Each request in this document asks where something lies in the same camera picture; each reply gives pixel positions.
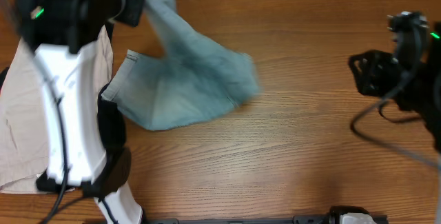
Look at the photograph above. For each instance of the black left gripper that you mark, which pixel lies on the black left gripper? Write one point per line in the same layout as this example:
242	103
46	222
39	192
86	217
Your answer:
134	0

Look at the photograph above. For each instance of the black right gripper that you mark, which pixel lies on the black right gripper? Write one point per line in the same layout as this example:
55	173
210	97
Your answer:
371	83

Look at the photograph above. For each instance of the light blue denim shorts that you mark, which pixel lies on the light blue denim shorts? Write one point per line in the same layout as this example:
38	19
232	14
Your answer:
197	79

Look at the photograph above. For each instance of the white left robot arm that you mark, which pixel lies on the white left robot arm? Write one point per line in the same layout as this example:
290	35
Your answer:
63	36

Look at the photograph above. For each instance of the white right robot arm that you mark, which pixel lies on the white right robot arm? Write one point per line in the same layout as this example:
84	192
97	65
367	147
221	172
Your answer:
431	118

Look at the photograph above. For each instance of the black garment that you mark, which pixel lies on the black garment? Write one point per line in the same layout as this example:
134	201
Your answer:
110	120

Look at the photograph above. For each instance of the beige shorts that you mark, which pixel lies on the beige shorts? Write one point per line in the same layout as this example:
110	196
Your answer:
24	133

